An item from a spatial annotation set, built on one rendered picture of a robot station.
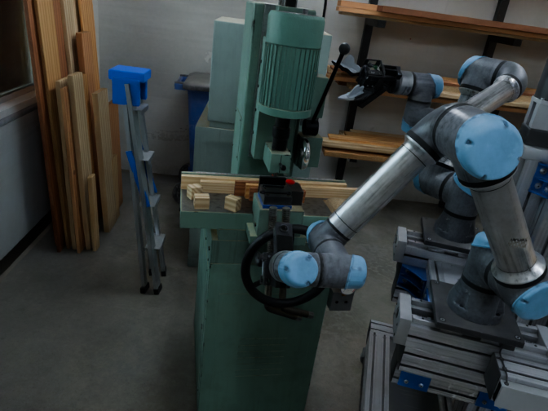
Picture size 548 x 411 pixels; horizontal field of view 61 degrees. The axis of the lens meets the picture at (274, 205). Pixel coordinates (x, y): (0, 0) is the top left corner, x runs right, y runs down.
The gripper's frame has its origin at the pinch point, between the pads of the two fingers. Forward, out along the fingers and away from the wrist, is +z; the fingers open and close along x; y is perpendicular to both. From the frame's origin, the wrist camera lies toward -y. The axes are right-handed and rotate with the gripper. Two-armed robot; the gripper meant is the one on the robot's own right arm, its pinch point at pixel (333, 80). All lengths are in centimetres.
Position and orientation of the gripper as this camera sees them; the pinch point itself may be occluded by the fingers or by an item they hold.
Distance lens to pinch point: 150.1
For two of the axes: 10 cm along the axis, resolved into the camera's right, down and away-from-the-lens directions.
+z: -9.8, -0.4, -2.1
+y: 2.1, -4.6, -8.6
